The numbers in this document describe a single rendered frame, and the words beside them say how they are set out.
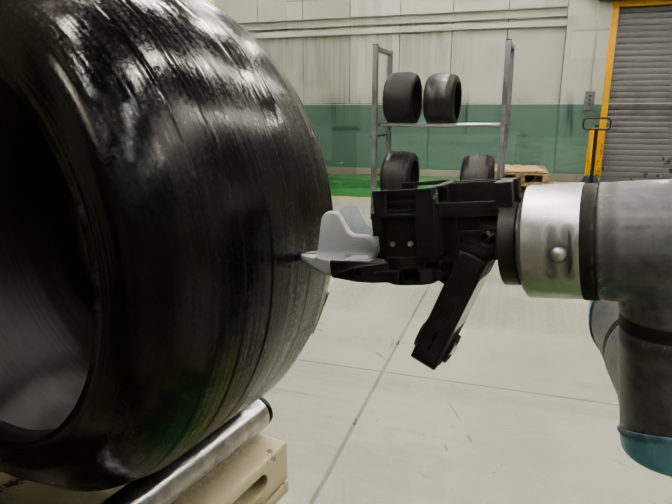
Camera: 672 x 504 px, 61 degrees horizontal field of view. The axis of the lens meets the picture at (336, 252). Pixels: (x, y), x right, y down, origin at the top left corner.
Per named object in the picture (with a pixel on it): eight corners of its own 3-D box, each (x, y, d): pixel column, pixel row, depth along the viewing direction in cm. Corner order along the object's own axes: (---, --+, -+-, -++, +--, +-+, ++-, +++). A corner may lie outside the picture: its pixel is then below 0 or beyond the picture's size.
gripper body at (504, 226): (397, 182, 54) (528, 174, 48) (404, 270, 56) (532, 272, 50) (362, 192, 47) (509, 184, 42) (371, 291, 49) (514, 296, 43)
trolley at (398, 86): (497, 246, 554) (511, 38, 507) (366, 236, 598) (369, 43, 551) (501, 234, 612) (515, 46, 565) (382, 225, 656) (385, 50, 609)
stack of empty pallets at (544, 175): (550, 204, 805) (553, 173, 794) (485, 201, 832) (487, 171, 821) (547, 192, 922) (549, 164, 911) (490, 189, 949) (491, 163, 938)
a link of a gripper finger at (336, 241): (297, 209, 56) (383, 206, 51) (304, 268, 57) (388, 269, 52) (279, 214, 53) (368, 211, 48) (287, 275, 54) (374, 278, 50)
